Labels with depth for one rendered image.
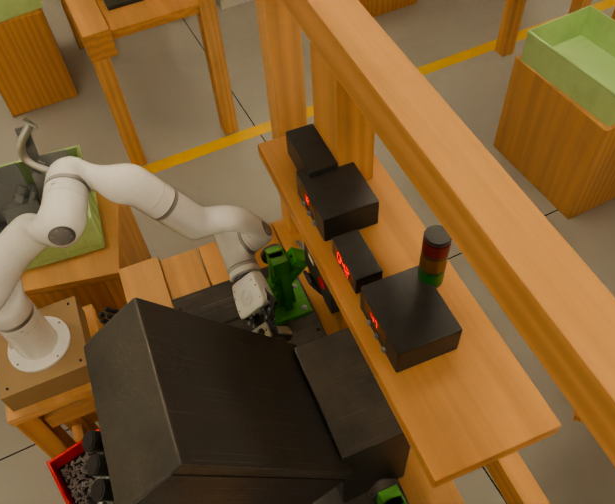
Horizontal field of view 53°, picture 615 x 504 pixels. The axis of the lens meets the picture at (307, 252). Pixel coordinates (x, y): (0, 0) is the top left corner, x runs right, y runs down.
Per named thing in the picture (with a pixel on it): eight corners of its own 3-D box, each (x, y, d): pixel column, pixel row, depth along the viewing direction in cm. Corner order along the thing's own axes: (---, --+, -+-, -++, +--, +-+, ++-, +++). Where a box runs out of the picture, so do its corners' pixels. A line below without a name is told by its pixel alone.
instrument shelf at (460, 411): (432, 489, 105) (435, 482, 102) (258, 155, 157) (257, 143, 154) (557, 433, 110) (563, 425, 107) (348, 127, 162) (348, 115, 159)
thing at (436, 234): (429, 264, 111) (432, 249, 107) (416, 244, 113) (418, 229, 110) (454, 255, 112) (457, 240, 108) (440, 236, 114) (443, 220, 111)
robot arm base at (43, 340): (6, 378, 185) (-25, 350, 170) (11, 324, 196) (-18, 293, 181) (69, 365, 186) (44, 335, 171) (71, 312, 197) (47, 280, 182)
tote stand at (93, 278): (21, 402, 283) (-72, 310, 220) (28, 308, 314) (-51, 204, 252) (169, 370, 288) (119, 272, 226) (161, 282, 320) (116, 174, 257)
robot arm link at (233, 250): (265, 260, 167) (239, 276, 171) (248, 219, 172) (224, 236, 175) (247, 256, 160) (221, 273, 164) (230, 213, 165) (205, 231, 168)
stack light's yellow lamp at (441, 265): (427, 279, 114) (429, 264, 111) (414, 259, 117) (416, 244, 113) (451, 270, 115) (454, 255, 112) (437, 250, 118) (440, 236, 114)
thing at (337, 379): (341, 503, 162) (340, 459, 135) (299, 403, 180) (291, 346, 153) (404, 476, 166) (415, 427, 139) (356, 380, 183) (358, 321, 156)
